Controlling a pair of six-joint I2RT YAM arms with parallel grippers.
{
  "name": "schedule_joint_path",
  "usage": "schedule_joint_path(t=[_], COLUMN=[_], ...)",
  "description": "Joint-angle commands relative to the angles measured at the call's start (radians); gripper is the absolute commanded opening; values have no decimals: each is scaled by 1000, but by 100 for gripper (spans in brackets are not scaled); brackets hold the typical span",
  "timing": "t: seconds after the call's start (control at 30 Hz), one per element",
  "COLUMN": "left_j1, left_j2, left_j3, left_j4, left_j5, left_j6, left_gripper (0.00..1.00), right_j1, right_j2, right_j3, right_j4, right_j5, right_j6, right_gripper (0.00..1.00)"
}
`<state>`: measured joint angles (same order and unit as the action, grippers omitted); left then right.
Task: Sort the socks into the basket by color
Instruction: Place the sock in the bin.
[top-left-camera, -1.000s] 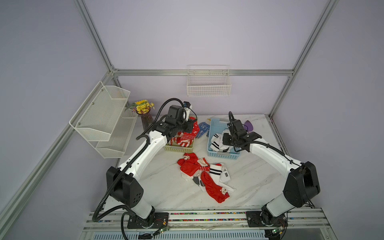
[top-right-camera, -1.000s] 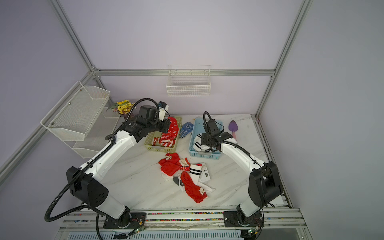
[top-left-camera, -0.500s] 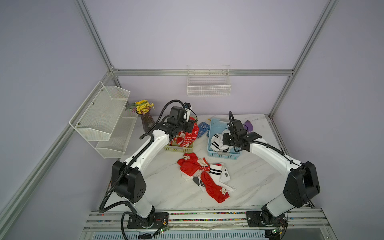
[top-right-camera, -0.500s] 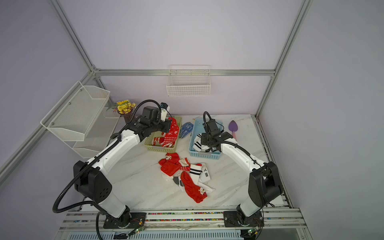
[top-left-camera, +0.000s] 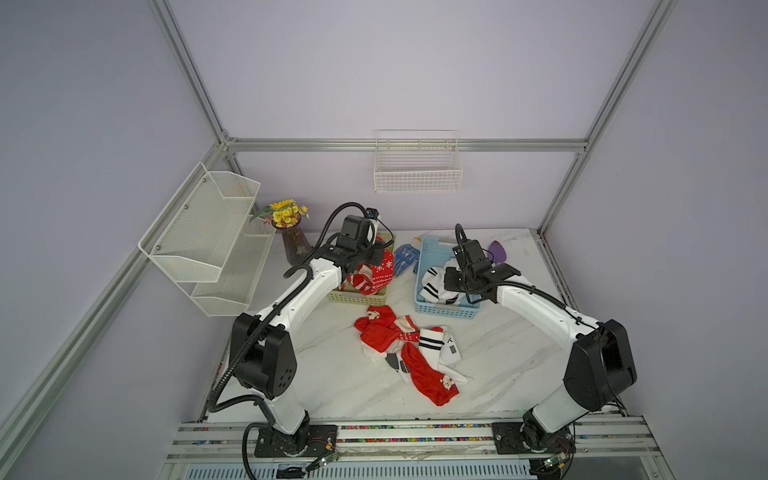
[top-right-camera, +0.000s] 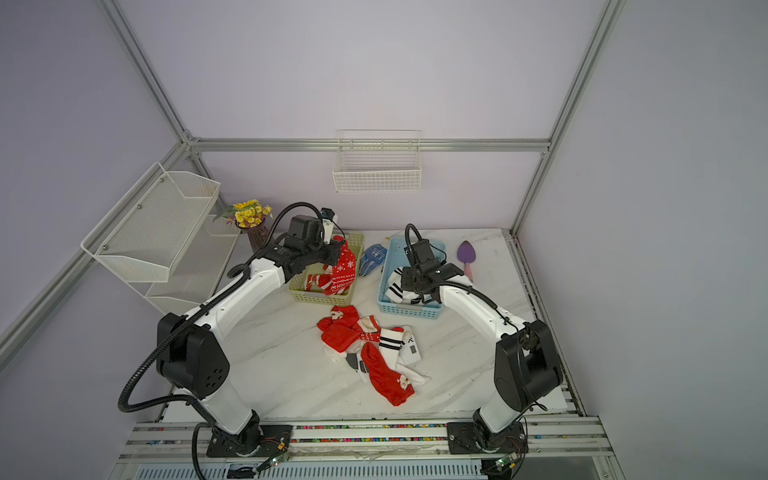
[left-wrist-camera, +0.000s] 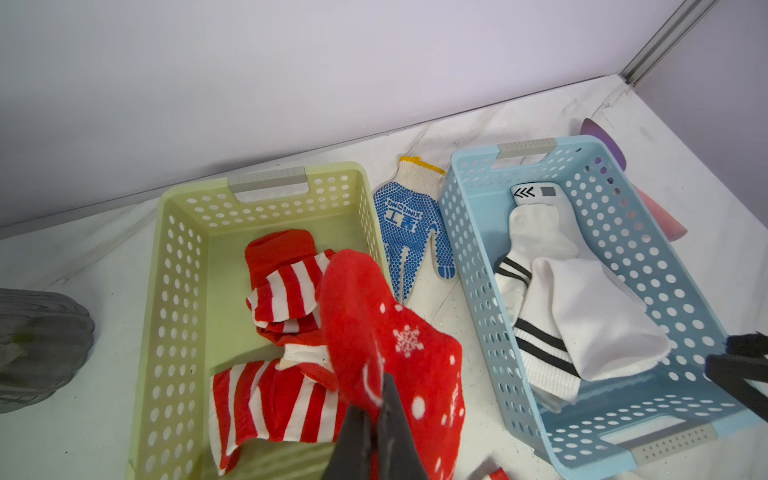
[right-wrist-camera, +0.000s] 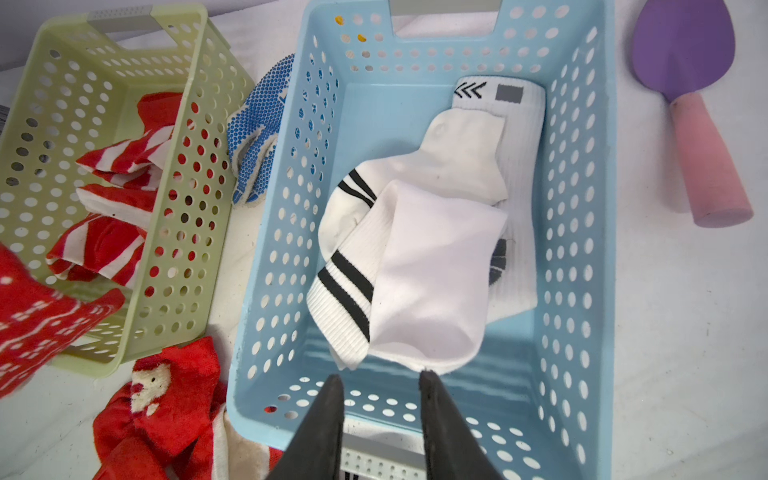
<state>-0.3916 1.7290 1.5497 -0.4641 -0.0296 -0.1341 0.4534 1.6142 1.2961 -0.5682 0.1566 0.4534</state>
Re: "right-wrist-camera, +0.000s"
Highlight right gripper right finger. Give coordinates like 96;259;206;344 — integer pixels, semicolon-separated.
419;370;501;480

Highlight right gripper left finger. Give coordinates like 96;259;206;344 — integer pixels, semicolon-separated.
267;374;344;480

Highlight white sock red trim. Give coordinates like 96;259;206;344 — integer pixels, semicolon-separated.
307;181;507;374

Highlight white grey sport sock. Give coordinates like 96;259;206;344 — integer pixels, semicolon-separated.
211;406;283;480
452;76;546;323

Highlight white sock black bands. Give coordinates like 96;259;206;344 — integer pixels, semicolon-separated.
318;108;508;260

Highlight red white striped santa sock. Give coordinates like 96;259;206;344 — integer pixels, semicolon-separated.
77;92;183;191

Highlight red bear snowflake sock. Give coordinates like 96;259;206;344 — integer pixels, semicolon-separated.
1;246;125;398

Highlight blue plastic basket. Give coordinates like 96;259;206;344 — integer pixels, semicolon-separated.
227;1;616;479

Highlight green plastic basket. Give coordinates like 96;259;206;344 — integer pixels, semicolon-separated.
1;4;254;378

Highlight blue dotted work glove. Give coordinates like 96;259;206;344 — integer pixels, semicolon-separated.
226;54;295;207

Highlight purple trowel pink handle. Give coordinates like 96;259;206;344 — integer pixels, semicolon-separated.
631;0;753;228

